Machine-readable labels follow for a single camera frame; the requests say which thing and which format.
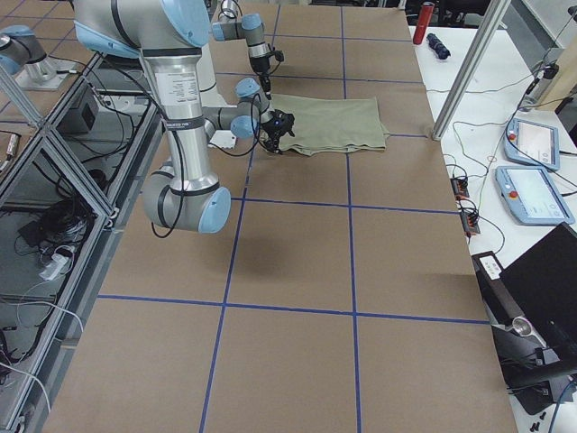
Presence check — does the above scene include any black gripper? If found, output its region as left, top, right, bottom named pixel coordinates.
left=250, top=53, right=281, bottom=99
left=263, top=109, right=295, bottom=155

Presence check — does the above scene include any olive green long-sleeve shirt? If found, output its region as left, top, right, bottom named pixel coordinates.
left=272, top=94, right=389, bottom=156

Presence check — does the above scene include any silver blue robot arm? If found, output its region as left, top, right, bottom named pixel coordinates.
left=73, top=1, right=295, bottom=234
left=212, top=0, right=285, bottom=100

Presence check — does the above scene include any red cylindrical tube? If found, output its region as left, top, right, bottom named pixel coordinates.
left=412, top=1, right=435, bottom=45

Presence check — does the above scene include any folded dark plaid umbrella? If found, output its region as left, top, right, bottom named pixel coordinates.
left=426, top=32, right=451, bottom=60

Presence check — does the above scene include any orange black connector board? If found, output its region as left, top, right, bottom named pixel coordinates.
left=450, top=177, right=470, bottom=200

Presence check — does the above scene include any white power strip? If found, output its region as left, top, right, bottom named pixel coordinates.
left=39, top=253, right=72, bottom=281

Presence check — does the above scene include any lower blue teach pendant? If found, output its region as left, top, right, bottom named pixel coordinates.
left=495, top=166, right=575, bottom=226

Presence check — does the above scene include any blue teach pendant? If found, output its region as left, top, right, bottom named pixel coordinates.
left=495, top=166, right=575, bottom=226
left=503, top=117, right=560, bottom=171

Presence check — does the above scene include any upper blue teach pendant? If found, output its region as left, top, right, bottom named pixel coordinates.
left=503, top=117, right=560, bottom=171

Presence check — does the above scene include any black laptop computer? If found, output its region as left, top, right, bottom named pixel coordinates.
left=500, top=223, right=576, bottom=357

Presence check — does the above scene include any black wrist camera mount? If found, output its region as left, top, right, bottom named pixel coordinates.
left=269, top=45, right=285, bottom=63

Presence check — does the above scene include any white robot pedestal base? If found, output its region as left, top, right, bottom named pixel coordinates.
left=197, top=43, right=236, bottom=151

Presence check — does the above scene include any aluminium frame table edge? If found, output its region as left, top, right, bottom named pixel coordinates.
left=1, top=65, right=160, bottom=432

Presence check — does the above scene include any aluminium frame post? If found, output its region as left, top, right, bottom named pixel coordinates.
left=431, top=0, right=511, bottom=141

